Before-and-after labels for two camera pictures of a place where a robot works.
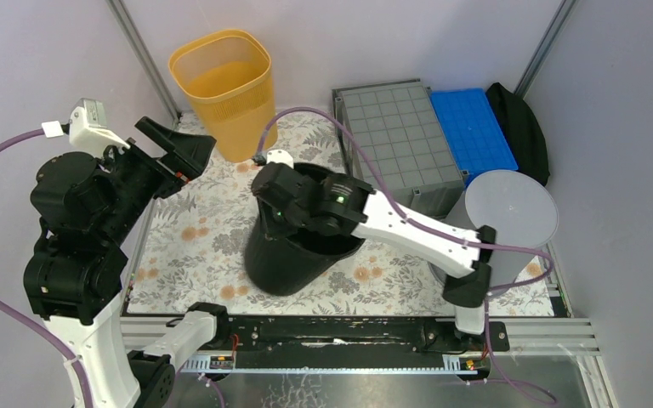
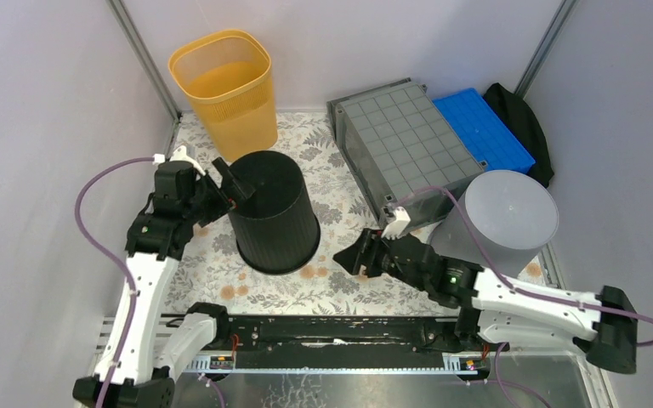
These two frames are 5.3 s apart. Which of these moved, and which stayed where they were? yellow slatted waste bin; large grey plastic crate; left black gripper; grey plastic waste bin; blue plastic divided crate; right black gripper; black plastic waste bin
Moved: left black gripper; large grey plastic crate; right black gripper; blue plastic divided crate; black plastic waste bin
Stayed: grey plastic waste bin; yellow slatted waste bin
